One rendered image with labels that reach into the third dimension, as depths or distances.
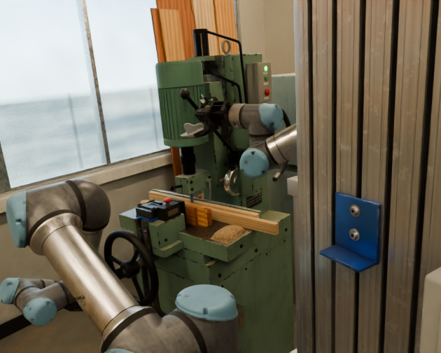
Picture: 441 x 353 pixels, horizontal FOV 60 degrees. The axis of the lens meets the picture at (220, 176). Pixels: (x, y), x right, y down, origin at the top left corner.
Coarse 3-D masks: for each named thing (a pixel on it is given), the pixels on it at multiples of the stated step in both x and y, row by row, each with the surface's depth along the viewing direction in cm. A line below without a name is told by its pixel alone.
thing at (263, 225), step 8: (208, 208) 152; (216, 216) 149; (224, 216) 147; (232, 216) 144; (240, 216) 141; (248, 216) 141; (232, 224) 145; (240, 224) 142; (248, 224) 140; (256, 224) 137; (264, 224) 135; (272, 224) 133; (264, 232) 136; (272, 232) 133
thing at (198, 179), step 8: (176, 176) 153; (184, 176) 151; (192, 176) 151; (200, 176) 155; (176, 184) 153; (184, 184) 151; (192, 184) 152; (200, 184) 155; (208, 184) 159; (176, 192) 155; (184, 192) 152; (192, 192) 152
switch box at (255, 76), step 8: (248, 64) 155; (256, 64) 153; (264, 64) 156; (248, 72) 156; (256, 72) 154; (248, 80) 157; (256, 80) 155; (264, 80) 157; (248, 88) 158; (256, 88) 156; (264, 88) 158; (248, 96) 159; (256, 96) 157; (264, 96) 159
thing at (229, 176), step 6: (234, 168) 155; (228, 174) 153; (234, 174) 155; (228, 180) 152; (234, 180) 155; (228, 186) 153; (234, 186) 156; (228, 192) 154; (234, 192) 156; (240, 192) 159
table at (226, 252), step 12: (120, 216) 165; (132, 216) 161; (132, 228) 161; (192, 228) 144; (204, 228) 143; (216, 228) 142; (180, 240) 142; (192, 240) 138; (204, 240) 134; (240, 240) 133; (252, 240) 139; (156, 252) 138; (168, 252) 136; (204, 252) 135; (216, 252) 131; (228, 252) 128; (240, 252) 134
